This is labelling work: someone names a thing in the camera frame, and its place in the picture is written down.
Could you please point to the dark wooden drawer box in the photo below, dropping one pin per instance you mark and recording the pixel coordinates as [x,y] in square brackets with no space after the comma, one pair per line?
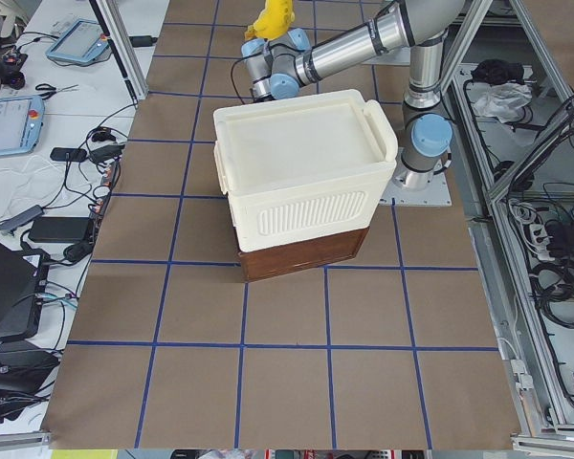
[302,255]

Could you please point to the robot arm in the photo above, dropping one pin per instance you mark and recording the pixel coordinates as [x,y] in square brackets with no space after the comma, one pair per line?
[354,43]

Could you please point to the cream plastic storage box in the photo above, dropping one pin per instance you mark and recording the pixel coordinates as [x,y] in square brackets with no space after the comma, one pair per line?
[273,217]

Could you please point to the yellow plush dinosaur toy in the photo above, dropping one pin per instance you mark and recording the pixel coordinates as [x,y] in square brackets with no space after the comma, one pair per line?
[273,21]

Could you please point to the black power brick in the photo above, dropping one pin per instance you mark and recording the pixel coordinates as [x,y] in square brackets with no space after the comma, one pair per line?
[59,229]

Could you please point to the white crumpled cloth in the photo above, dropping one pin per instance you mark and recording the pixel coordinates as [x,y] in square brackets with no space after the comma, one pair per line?
[505,102]

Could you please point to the blue teach pendant far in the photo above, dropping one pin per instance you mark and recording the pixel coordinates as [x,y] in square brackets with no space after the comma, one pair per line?
[83,44]

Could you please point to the blue teach pendant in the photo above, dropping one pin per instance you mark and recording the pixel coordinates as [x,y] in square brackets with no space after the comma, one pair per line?
[83,44]
[21,120]

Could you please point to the black laptop computer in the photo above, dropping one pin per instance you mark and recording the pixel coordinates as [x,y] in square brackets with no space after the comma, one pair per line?
[22,277]

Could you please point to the black scissors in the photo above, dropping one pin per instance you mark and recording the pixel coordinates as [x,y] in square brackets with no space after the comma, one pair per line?
[47,91]

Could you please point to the blue teach pendant near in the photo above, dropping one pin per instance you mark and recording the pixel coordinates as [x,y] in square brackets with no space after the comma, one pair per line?
[21,120]

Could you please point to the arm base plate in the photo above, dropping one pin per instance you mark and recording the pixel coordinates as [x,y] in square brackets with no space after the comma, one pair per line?
[407,188]

